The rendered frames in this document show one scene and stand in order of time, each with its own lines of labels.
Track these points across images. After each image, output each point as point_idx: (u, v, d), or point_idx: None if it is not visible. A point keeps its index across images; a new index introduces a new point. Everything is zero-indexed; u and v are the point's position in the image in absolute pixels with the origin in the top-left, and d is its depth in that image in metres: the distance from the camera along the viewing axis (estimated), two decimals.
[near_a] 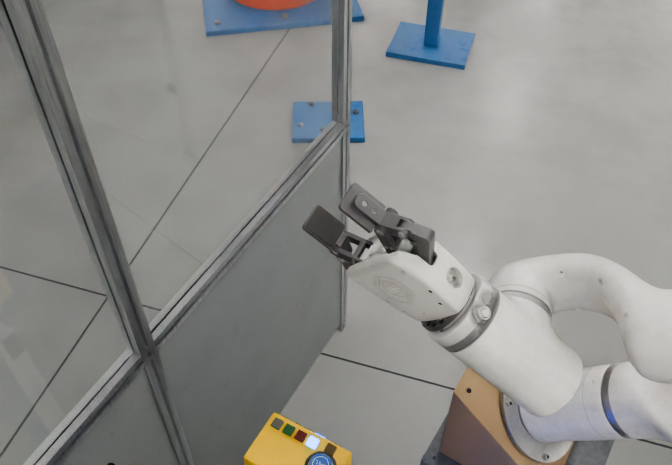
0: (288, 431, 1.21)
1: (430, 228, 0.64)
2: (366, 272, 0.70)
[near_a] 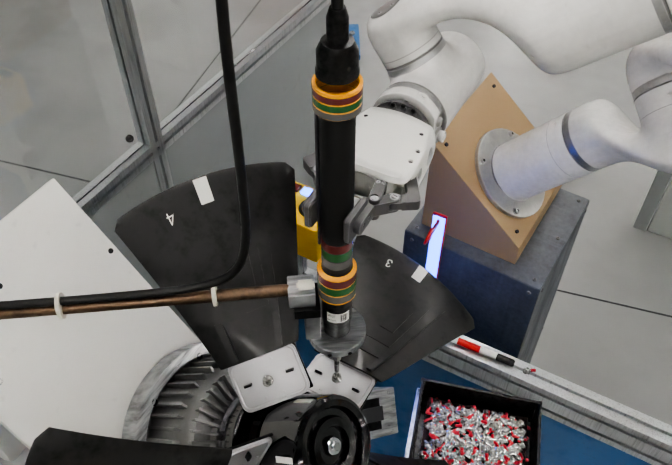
0: None
1: (416, 202, 0.70)
2: (357, 193, 0.76)
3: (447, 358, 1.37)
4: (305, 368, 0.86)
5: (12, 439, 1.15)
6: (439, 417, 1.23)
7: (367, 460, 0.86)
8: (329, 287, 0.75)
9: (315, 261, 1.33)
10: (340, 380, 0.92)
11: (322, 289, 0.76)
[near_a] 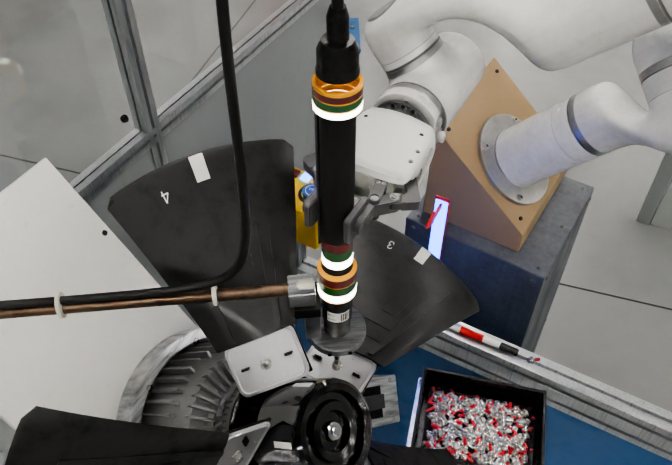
0: None
1: (416, 202, 0.70)
2: (357, 193, 0.76)
3: (449, 347, 1.35)
4: (305, 352, 0.83)
5: (4, 429, 1.13)
6: (441, 407, 1.20)
7: (368, 446, 0.83)
8: (329, 286, 0.75)
9: (315, 248, 1.31)
10: None
11: (322, 289, 0.76)
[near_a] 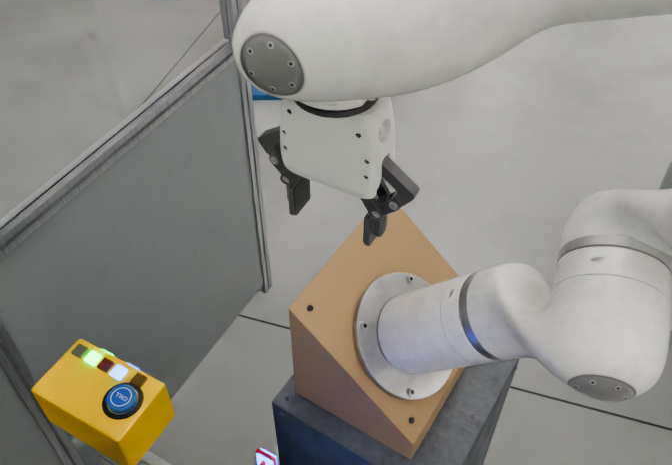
0: (91, 359, 0.99)
1: (413, 199, 0.62)
2: None
3: None
4: None
5: None
6: None
7: None
8: None
9: None
10: None
11: None
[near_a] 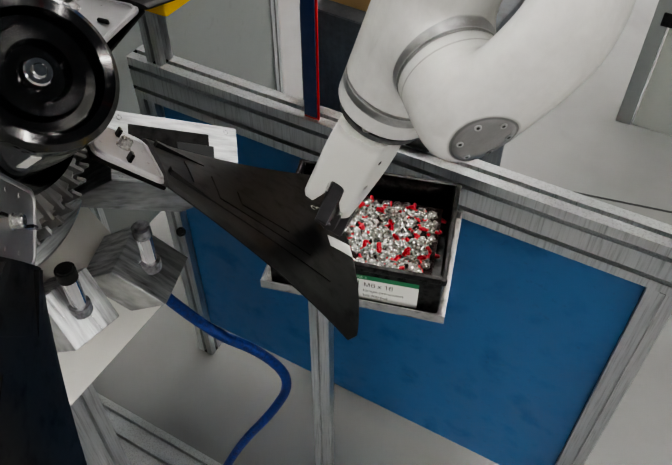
0: None
1: None
2: None
3: None
4: (118, 40, 0.57)
5: None
6: None
7: (43, 155, 0.48)
8: None
9: (164, 15, 0.99)
10: (117, 142, 0.58)
11: None
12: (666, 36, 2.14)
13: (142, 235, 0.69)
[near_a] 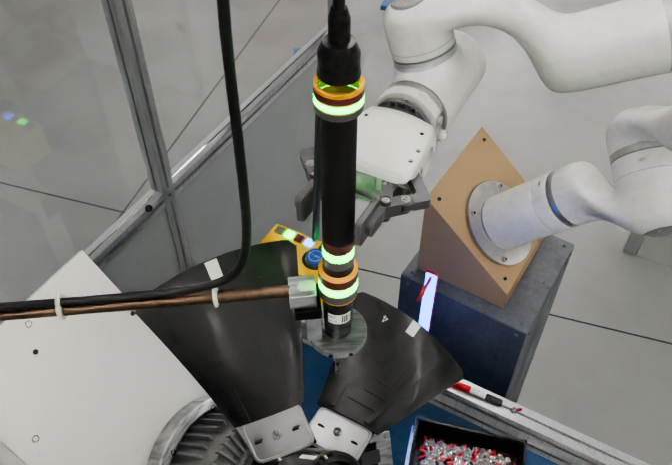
0: (289, 234, 1.45)
1: (428, 200, 0.70)
2: (357, 193, 0.76)
3: (440, 396, 1.47)
4: (361, 455, 1.01)
5: None
6: (431, 455, 1.33)
7: None
8: (330, 287, 0.74)
9: None
10: None
11: (323, 290, 0.76)
12: None
13: None
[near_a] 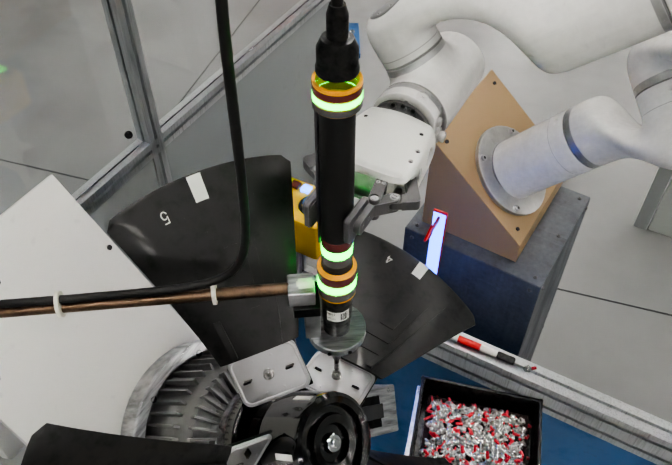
0: None
1: (416, 202, 0.70)
2: (357, 193, 0.76)
3: (447, 356, 1.37)
4: (363, 401, 0.90)
5: (10, 437, 1.15)
6: (439, 415, 1.23)
7: None
8: (329, 285, 0.74)
9: (315, 259, 1.33)
10: None
11: (322, 288, 0.76)
12: None
13: None
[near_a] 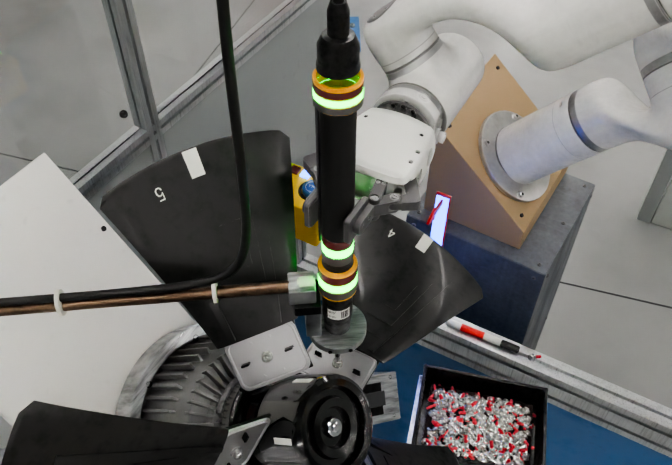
0: None
1: (416, 202, 0.70)
2: (357, 193, 0.76)
3: (450, 344, 1.34)
4: (365, 386, 0.88)
5: (3, 426, 1.12)
6: (442, 404, 1.20)
7: None
8: (330, 283, 0.74)
9: (315, 245, 1.30)
10: None
11: (323, 286, 0.76)
12: None
13: None
